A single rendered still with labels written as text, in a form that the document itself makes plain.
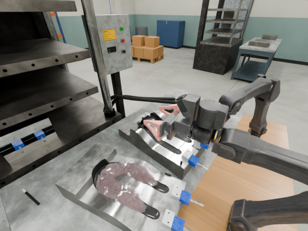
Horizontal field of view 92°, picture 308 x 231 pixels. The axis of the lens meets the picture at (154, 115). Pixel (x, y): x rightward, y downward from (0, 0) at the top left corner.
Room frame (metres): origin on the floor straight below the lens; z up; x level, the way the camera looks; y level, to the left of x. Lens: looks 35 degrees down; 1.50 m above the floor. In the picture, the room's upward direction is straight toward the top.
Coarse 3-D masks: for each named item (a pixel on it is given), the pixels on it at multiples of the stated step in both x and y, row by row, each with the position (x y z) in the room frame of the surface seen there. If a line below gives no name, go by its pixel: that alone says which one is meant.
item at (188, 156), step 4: (184, 152) 0.50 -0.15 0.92; (188, 152) 0.50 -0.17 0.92; (192, 152) 0.50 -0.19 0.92; (184, 156) 0.48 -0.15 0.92; (188, 156) 0.48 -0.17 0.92; (192, 156) 0.49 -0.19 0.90; (188, 160) 0.47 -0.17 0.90; (192, 160) 0.46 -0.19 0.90; (196, 160) 0.46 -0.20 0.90; (192, 164) 0.45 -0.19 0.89; (196, 164) 0.45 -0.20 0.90; (200, 164) 0.45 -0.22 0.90; (204, 168) 0.43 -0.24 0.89
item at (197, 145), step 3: (195, 141) 0.57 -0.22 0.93; (195, 144) 0.56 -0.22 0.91; (198, 144) 0.55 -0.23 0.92; (201, 144) 0.55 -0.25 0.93; (204, 144) 0.54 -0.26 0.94; (210, 144) 0.55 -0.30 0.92; (195, 147) 0.56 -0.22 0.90; (198, 147) 0.55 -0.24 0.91; (204, 147) 0.53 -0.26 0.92; (207, 147) 0.53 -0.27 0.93
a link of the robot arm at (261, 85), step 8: (256, 80) 0.65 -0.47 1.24; (264, 80) 0.64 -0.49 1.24; (272, 80) 0.62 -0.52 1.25; (240, 88) 0.61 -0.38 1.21; (248, 88) 0.59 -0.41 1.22; (256, 88) 0.59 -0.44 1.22; (264, 88) 0.61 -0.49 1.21; (272, 88) 0.62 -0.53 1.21; (224, 96) 0.57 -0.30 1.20; (232, 96) 0.56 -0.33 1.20; (240, 96) 0.55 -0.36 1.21; (248, 96) 0.57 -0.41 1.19; (272, 96) 0.62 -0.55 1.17; (224, 104) 0.55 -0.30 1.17; (232, 104) 0.52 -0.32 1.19
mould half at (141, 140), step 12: (132, 120) 0.85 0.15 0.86; (120, 132) 0.74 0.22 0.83; (132, 132) 0.66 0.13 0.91; (144, 132) 0.64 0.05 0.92; (132, 144) 0.67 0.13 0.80; (144, 144) 0.60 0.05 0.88; (156, 144) 0.59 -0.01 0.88; (180, 144) 0.59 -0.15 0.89; (192, 144) 0.58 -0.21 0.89; (156, 156) 0.54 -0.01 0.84; (168, 156) 0.50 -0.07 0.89; (180, 156) 0.50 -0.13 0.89; (168, 168) 0.48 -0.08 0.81; (180, 168) 0.44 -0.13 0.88
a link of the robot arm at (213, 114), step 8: (200, 104) 0.33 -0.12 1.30; (208, 104) 0.33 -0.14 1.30; (216, 104) 0.33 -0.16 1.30; (200, 112) 0.32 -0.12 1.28; (208, 112) 0.30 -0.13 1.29; (216, 112) 0.30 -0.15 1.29; (224, 112) 0.29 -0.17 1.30; (200, 120) 0.31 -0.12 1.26; (208, 120) 0.30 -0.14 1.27; (216, 120) 0.30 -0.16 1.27; (224, 120) 0.29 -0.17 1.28; (208, 128) 0.30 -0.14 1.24; (216, 128) 0.30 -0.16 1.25; (224, 128) 0.33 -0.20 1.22; (216, 136) 0.29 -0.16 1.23; (216, 144) 0.27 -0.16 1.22; (224, 144) 0.27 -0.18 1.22; (216, 152) 0.27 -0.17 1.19; (224, 152) 0.25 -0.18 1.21; (232, 152) 0.24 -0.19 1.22
